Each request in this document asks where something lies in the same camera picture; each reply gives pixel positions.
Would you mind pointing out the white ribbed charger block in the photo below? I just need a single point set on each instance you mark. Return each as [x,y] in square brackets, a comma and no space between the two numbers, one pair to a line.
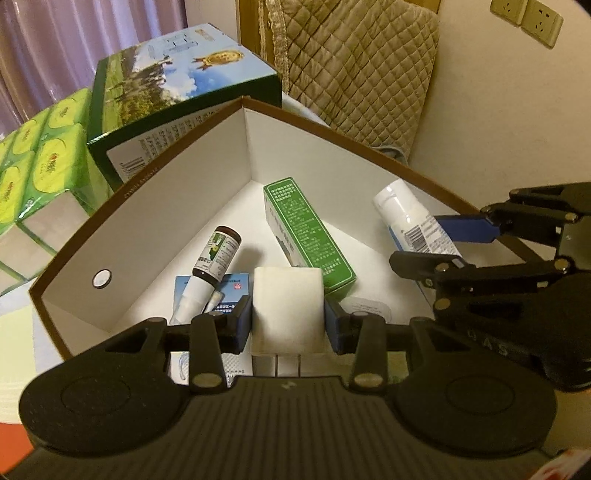
[288,320]

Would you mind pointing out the blue white medicine box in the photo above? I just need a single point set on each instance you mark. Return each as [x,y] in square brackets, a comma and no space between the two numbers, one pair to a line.
[232,287]

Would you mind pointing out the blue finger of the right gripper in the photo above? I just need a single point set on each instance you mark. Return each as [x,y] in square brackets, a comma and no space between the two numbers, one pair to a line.
[556,216]

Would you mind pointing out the beige quilted chair cover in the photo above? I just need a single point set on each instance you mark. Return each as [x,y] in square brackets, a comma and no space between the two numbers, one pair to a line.
[363,67]

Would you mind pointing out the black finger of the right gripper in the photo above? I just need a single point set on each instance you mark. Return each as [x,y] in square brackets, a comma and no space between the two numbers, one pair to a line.
[514,286]

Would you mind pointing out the double wall socket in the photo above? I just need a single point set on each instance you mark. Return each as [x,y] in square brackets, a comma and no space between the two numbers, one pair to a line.
[534,17]

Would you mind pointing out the red table mat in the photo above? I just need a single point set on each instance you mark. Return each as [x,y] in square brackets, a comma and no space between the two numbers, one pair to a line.
[14,445]

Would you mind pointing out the green white medicine box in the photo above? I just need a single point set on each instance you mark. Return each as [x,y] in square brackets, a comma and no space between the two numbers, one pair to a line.
[303,237]

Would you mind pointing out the clear plastic blister case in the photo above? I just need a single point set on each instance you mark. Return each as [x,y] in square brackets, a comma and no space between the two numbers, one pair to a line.
[352,304]

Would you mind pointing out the brown cardboard box white inside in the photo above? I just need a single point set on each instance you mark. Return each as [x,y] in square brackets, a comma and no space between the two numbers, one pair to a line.
[119,268]

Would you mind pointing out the green milk carton box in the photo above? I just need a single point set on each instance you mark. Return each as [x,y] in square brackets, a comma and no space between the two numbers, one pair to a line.
[148,96]

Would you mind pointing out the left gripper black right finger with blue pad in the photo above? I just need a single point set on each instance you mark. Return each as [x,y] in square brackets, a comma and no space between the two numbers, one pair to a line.
[370,339]

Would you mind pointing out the checkered pastel tablecloth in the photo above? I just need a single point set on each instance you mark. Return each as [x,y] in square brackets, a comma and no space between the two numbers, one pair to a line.
[26,349]

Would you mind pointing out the white bottle with barcode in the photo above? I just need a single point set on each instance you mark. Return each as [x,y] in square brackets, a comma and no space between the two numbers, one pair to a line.
[410,223]

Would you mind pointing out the pink curtain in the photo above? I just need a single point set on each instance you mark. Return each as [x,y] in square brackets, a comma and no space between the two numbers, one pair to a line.
[50,49]

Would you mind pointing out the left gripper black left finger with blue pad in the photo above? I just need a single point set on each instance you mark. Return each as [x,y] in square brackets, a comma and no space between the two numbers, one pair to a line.
[209,350]

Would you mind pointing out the brown spray bottle white cap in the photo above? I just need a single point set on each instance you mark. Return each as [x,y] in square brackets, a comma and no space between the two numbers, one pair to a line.
[207,273]

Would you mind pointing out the green tissue pack bundle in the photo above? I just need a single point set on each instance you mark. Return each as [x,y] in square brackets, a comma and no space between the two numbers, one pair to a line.
[50,186]

